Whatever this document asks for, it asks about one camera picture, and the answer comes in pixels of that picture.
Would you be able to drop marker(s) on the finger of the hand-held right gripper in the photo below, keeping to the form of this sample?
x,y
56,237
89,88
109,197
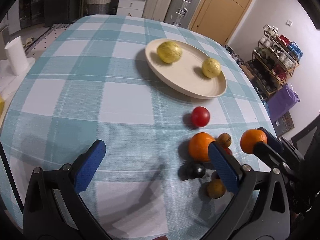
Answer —
x,y
273,142
265,152

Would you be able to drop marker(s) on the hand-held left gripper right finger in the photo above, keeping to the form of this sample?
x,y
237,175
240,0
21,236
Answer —
x,y
222,166

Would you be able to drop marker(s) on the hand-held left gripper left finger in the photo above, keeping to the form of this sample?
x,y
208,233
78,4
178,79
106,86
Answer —
x,y
91,163

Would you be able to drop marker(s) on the small red tomato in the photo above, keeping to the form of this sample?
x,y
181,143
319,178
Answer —
x,y
228,151

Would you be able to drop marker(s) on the small orange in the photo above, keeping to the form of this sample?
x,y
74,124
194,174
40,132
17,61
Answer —
x,y
250,138

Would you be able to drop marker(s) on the small yellow-brown fruit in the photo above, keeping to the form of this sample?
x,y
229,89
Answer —
x,y
215,188

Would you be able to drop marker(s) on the dark plum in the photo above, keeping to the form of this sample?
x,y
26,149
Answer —
x,y
197,170

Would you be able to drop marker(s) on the small brown fruit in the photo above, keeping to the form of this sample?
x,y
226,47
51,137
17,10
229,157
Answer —
x,y
224,140

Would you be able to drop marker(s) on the large orange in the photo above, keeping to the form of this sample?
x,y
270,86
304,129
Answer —
x,y
198,146

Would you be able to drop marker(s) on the large red tomato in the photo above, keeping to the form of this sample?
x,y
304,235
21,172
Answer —
x,y
200,116

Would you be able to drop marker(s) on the cream round plate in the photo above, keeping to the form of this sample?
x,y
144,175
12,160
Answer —
x,y
190,73

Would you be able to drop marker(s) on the dark patterned doormat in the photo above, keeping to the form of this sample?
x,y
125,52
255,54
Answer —
x,y
285,123

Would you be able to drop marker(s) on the purple bag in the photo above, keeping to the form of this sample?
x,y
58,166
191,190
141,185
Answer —
x,y
282,102

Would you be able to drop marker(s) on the blue white checked tablecloth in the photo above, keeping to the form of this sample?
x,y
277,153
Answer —
x,y
100,105

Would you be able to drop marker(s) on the wooden shoe rack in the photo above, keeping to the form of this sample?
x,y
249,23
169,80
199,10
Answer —
x,y
275,62

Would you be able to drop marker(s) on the pile of shoes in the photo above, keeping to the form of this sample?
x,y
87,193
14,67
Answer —
x,y
233,55

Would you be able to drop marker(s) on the small yellow guava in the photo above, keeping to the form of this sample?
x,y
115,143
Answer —
x,y
211,68

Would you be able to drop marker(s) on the large yellow guava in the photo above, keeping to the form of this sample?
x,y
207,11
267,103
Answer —
x,y
169,52

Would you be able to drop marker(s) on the white paper towel roll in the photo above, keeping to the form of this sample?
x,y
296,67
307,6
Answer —
x,y
16,55

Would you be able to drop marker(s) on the yellow slipper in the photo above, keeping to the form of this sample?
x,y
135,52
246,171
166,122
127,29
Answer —
x,y
30,41

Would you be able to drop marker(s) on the wooden door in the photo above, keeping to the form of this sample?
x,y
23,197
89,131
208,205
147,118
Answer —
x,y
225,5

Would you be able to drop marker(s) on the wicker basket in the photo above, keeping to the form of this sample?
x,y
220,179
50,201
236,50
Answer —
x,y
99,3

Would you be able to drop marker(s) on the silver suitcase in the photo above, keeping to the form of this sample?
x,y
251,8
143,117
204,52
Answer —
x,y
181,7

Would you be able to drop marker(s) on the dark glass cabinet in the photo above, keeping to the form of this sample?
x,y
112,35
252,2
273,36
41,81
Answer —
x,y
55,2

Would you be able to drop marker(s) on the beige suitcase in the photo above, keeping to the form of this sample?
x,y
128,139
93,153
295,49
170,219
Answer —
x,y
158,0

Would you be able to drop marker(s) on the white wall switch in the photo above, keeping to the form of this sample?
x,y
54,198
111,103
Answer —
x,y
289,22

